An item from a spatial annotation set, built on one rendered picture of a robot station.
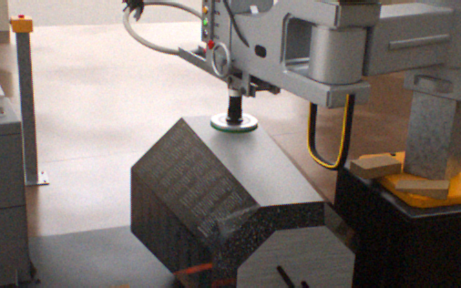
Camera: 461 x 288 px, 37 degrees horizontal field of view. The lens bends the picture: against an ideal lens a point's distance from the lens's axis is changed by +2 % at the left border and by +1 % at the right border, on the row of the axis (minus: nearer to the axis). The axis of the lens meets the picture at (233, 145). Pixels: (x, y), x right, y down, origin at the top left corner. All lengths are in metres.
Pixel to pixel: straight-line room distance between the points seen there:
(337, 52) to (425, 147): 0.79
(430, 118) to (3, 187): 1.95
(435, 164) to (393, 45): 0.68
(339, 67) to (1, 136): 1.64
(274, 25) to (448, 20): 0.66
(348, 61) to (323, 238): 0.63
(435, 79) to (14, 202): 2.00
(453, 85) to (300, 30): 0.66
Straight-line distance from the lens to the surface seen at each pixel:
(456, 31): 2.82
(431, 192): 2.88
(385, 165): 3.01
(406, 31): 2.62
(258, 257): 2.44
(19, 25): 4.47
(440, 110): 2.97
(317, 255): 2.53
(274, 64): 2.65
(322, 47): 2.42
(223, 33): 2.94
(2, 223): 3.52
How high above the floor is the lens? 1.92
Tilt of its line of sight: 21 degrees down
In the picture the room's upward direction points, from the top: 3 degrees clockwise
